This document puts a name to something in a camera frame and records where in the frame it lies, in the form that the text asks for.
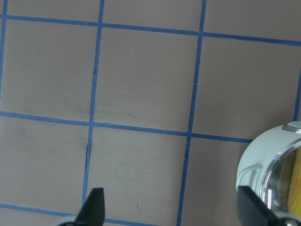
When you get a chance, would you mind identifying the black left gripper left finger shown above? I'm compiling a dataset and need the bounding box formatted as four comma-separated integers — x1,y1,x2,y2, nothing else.
74,188,105,226

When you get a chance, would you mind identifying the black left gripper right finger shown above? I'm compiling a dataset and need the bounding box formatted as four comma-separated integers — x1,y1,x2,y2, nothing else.
237,186,301,226

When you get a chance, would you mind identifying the glass pot lid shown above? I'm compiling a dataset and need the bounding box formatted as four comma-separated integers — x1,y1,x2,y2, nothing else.
261,141,301,218

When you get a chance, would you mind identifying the yellow corn cob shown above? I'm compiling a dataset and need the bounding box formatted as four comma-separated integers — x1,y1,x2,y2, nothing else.
278,148,301,218

